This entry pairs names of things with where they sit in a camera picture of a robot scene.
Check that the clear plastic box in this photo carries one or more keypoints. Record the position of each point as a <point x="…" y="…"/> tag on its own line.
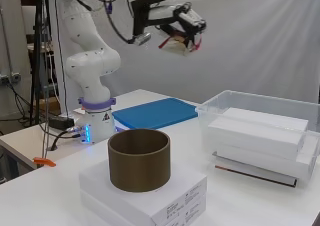
<point x="253" y="98"/>

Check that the black power adapter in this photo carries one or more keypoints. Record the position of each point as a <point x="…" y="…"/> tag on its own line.
<point x="61" y="122"/>

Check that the white hanging sheet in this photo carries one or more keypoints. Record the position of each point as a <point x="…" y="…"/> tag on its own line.
<point x="250" y="36"/>

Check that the blue plastic box lid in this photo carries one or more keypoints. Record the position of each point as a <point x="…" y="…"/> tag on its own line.
<point x="156" y="114"/>

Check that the brown round tub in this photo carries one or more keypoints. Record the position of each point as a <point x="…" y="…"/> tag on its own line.
<point x="140" y="171"/>

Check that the thin book with dark edge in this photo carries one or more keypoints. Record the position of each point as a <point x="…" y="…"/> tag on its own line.
<point x="253" y="172"/>

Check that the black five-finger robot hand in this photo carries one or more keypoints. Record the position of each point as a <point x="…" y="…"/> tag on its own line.
<point x="185" y="19"/>

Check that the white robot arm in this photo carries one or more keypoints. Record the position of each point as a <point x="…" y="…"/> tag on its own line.
<point x="90" y="62"/>

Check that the white flat box stand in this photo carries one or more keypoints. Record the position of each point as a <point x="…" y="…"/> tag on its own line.
<point x="196" y="211"/>
<point x="180" y="189"/>

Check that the orange clamp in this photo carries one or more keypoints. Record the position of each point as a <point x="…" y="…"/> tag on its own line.
<point x="45" y="161"/>

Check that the white flat box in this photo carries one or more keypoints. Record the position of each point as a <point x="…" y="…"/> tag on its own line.
<point x="300" y="167"/>
<point x="256" y="132"/>

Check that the black tripod stand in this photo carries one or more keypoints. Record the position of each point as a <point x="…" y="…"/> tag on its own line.
<point x="38" y="52"/>

